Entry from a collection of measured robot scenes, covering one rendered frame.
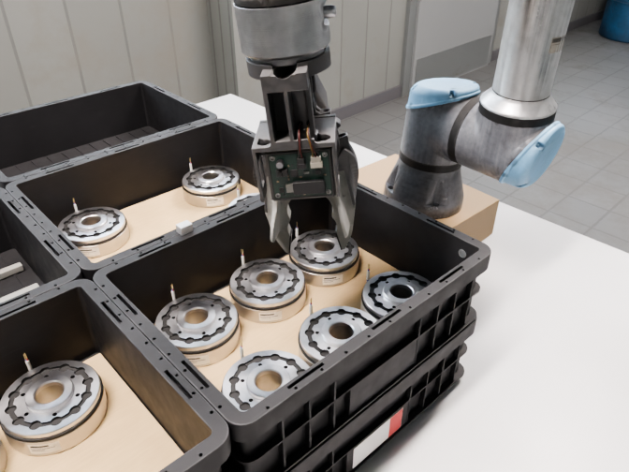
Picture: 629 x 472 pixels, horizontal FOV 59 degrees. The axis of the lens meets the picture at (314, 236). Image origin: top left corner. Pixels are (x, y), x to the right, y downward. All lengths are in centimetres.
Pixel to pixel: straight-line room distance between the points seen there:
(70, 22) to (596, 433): 221
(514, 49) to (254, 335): 54
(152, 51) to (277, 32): 221
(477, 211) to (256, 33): 73
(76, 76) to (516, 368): 207
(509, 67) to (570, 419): 50
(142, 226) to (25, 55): 155
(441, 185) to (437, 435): 44
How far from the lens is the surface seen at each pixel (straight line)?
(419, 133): 99
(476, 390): 87
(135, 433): 65
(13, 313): 68
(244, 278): 77
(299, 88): 45
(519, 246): 118
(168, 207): 101
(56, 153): 129
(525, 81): 89
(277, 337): 72
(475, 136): 94
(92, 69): 254
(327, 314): 71
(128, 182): 102
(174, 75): 273
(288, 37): 45
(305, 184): 48
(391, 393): 69
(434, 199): 104
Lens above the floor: 133
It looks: 34 degrees down
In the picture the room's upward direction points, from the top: straight up
